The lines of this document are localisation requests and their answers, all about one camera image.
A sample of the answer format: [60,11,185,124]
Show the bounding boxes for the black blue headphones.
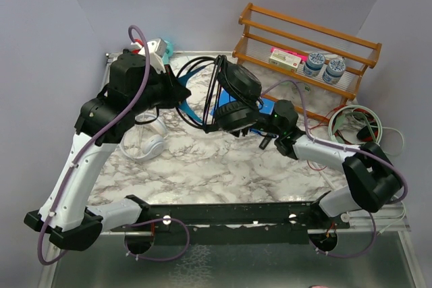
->
[176,55,263,137]

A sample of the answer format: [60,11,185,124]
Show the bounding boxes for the black blue marker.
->
[259,135,273,150]

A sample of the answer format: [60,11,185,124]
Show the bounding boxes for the left blue-lid jar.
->
[303,52,325,77]

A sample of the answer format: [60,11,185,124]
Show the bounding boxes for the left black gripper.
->
[130,63,192,115]

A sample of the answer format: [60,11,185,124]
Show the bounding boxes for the blue notebook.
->
[211,90,274,136]

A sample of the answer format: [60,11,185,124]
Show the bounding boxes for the wooden shelf rack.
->
[232,3,382,105]

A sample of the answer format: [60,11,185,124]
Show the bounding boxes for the white green box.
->
[268,49,301,73]

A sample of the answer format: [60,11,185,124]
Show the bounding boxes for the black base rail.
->
[113,201,349,246]

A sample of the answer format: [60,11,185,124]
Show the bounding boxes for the black headphone cable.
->
[201,54,234,134]

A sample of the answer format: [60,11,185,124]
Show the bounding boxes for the teal cat-ear headphones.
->
[165,40,174,59]

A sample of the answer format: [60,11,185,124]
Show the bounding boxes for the green headphones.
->
[327,105,406,161]

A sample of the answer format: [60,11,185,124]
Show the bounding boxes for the white over-ear headphones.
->
[119,113,168,163]

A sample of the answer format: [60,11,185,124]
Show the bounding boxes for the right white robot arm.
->
[263,100,408,228]

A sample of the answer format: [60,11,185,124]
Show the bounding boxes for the red black headphones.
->
[333,108,380,143]

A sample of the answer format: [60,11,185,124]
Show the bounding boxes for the blue-lid jar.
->
[322,59,346,84]
[303,52,325,77]

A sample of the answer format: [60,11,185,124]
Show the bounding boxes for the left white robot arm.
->
[24,51,191,251]

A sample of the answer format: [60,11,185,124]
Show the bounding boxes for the right blue-lid jar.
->
[322,59,346,84]

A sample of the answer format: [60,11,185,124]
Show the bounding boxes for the white stick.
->
[319,171,336,190]

